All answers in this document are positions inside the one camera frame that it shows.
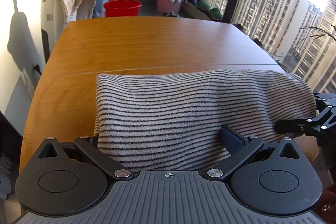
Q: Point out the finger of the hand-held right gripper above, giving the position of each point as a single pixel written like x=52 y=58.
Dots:
x=291 y=125
x=326 y=99

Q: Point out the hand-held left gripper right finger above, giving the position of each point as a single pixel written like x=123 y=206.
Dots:
x=232 y=139

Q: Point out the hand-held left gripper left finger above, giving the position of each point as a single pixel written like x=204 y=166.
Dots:
x=89 y=151

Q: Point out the striped shirt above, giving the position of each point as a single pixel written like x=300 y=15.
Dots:
x=170 y=113

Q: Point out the palm plant leaves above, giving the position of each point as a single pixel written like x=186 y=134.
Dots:
x=319 y=33

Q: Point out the black power plug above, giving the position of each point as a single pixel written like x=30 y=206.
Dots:
x=36 y=68

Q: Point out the green shoe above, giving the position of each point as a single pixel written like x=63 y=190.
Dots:
x=215 y=13
x=203 y=5

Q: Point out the white vacuum dock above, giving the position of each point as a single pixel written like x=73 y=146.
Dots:
x=52 y=19

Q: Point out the brown slippers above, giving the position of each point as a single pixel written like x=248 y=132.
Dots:
x=172 y=14

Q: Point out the red bucket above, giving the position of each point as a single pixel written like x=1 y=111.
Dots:
x=122 y=8

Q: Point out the pink plastic tub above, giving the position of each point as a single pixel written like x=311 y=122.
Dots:
x=168 y=5

